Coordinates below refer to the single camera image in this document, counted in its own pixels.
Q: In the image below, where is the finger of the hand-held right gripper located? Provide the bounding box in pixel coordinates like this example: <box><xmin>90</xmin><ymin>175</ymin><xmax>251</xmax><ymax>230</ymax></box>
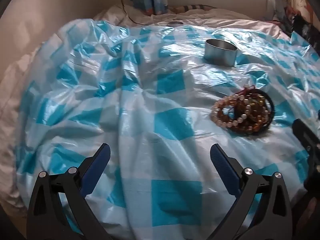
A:
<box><xmin>292</xmin><ymin>118</ymin><xmax>320</xmax><ymax>196</ymax></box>

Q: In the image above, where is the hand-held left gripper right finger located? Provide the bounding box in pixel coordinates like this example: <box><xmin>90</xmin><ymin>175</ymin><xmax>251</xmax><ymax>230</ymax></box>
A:
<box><xmin>207</xmin><ymin>144</ymin><xmax>293</xmax><ymax>240</ymax></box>

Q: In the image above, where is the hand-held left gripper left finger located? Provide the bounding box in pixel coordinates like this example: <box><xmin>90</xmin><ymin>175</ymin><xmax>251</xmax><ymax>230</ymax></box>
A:
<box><xmin>26</xmin><ymin>143</ymin><xmax>113</xmax><ymax>240</ymax></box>

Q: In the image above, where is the black hair tie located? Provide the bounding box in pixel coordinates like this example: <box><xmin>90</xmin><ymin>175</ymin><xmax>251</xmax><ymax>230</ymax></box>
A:
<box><xmin>254</xmin><ymin>91</ymin><xmax>276</xmax><ymax>127</ymax></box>

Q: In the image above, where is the pile of beaded bracelets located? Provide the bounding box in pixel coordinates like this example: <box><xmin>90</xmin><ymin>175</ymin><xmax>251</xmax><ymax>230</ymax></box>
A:
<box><xmin>211</xmin><ymin>84</ymin><xmax>273</xmax><ymax>137</ymax></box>

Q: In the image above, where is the round metal tin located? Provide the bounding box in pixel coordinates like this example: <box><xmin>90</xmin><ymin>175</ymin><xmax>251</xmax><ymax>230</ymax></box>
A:
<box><xmin>204</xmin><ymin>39</ymin><xmax>237</xmax><ymax>67</ymax></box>

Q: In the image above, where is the blue checkered plastic sheet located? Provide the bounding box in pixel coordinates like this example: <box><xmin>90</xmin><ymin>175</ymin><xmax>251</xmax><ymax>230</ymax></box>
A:
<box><xmin>15</xmin><ymin>19</ymin><xmax>320</xmax><ymax>240</ymax></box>

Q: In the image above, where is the printed blanket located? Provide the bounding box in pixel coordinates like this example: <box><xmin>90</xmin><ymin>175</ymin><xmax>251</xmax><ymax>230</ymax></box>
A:
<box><xmin>270</xmin><ymin>0</ymin><xmax>318</xmax><ymax>42</ymax></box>

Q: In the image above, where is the white duvet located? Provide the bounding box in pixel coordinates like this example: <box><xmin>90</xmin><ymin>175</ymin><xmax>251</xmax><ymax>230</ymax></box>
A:
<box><xmin>0</xmin><ymin>4</ymin><xmax>292</xmax><ymax>213</ymax></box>

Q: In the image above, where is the striped pillow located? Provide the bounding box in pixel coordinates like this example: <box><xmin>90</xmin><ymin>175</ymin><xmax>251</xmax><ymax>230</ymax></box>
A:
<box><xmin>169</xmin><ymin>4</ymin><xmax>218</xmax><ymax>14</ymax></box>

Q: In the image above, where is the black cable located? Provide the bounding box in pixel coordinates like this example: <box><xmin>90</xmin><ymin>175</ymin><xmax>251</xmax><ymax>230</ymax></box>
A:
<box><xmin>117</xmin><ymin>0</ymin><xmax>152</xmax><ymax>26</ymax></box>

